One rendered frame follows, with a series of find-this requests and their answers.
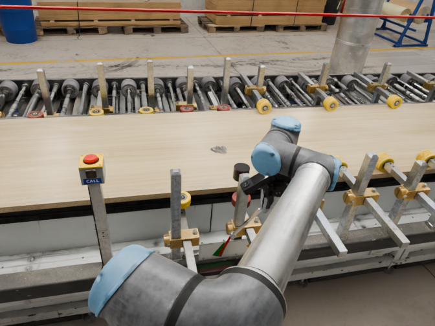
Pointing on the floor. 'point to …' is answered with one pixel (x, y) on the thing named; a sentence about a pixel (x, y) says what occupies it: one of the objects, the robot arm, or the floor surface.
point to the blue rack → (408, 28)
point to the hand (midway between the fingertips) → (262, 210)
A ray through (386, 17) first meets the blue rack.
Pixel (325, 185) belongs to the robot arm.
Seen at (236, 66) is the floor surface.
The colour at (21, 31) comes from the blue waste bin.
